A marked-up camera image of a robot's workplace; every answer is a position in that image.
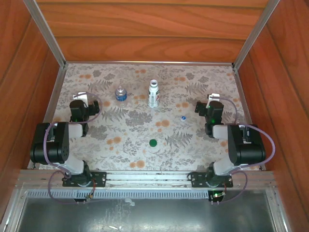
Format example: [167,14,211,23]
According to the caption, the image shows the small clear blue-label bottle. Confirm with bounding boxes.
[114,85,128,107]

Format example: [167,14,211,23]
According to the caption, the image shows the white plastic bottle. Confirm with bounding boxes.
[147,79,161,109]

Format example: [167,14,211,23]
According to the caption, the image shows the aluminium back strip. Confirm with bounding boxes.
[65,60,235,66]

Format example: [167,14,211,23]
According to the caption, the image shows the grey metal sheet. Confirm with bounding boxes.
[16,190,276,232]

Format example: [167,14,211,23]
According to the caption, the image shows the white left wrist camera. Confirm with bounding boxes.
[73,91,88,103]

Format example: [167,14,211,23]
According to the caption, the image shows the aluminium side rail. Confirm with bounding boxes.
[232,67,266,170]
[28,66,68,170]

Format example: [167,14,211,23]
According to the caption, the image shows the red power wire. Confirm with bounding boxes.
[87,177,97,201]
[210,180,228,206]

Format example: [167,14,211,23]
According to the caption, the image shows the aluminium frame post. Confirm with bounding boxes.
[232,0,281,70]
[24,0,68,69]

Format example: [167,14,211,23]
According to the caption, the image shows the aluminium front rail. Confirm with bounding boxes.
[16,169,276,191]

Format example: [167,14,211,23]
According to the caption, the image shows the grey slotted cable duct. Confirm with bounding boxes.
[25,189,211,200]

